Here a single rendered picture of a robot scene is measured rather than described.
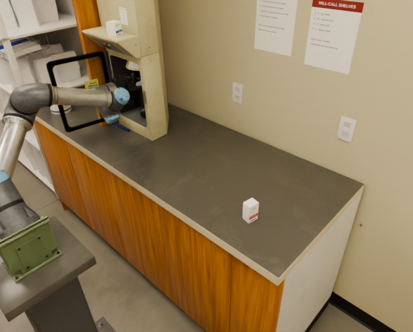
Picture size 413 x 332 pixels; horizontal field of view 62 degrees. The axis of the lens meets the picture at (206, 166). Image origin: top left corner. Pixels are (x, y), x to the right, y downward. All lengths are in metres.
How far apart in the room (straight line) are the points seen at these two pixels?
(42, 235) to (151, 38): 1.03
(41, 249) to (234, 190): 0.81
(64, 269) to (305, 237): 0.89
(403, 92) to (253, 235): 0.80
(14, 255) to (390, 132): 1.49
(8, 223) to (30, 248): 0.11
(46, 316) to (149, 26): 1.32
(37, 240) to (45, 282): 0.15
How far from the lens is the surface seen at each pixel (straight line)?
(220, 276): 1.58
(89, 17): 2.03
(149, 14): 1.77
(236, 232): 1.37
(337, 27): 1.58
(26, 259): 1.35
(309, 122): 1.76
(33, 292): 1.34
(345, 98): 1.64
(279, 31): 1.72
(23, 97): 1.55
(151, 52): 1.81
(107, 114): 1.77
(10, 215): 1.31
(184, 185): 1.60
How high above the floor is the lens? 1.92
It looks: 35 degrees down
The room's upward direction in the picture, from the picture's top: 2 degrees counter-clockwise
